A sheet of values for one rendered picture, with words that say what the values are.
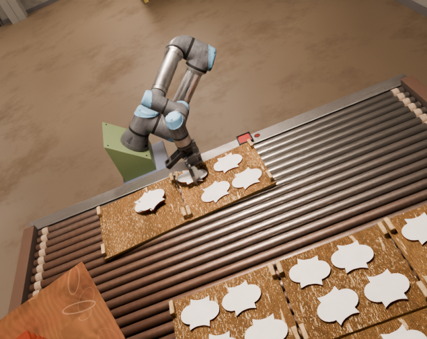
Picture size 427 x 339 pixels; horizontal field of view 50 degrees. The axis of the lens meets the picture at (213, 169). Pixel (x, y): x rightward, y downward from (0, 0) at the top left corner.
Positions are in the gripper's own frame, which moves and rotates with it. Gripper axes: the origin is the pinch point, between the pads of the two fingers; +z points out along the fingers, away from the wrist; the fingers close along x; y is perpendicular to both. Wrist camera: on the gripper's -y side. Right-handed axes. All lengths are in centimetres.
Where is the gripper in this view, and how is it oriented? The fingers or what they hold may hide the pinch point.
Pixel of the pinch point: (193, 177)
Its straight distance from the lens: 219.5
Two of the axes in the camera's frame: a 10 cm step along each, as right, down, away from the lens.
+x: -2.5, -5.5, 7.9
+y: 9.3, -3.8, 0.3
